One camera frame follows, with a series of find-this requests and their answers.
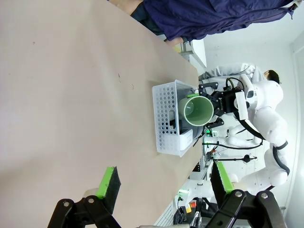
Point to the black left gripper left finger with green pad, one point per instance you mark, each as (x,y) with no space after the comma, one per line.
(108,187)

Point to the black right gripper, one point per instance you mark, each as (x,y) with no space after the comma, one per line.
(225,102)

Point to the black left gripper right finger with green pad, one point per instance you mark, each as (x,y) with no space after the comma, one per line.
(221,183)

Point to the pale green plastic cup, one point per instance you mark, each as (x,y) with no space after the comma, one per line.
(198,110)

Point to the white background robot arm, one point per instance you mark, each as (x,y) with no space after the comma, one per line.
(242,139)

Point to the white perforated plastic basket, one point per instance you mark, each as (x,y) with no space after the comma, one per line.
(165,114)

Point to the person left hand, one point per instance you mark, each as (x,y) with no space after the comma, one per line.
(175,40)

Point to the person right hand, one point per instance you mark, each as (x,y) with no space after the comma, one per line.
(128,6)

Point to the black boom stand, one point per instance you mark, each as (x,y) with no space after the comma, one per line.
(237,159)

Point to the red emergency stop button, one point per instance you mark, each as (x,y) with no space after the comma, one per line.
(192,203)

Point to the black stapler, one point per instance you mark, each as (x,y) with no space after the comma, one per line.
(174,123)

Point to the white box with label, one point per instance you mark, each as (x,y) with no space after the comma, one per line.
(186,140)

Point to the background person grey hoodie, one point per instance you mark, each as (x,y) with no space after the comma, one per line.
(237,71)

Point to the person torso navy jacket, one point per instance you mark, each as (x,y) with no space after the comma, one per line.
(213,16)

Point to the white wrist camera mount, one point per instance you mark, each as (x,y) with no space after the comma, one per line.
(242,105)

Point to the white panel aluminium frame stand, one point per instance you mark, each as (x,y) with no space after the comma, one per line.
(194,52)

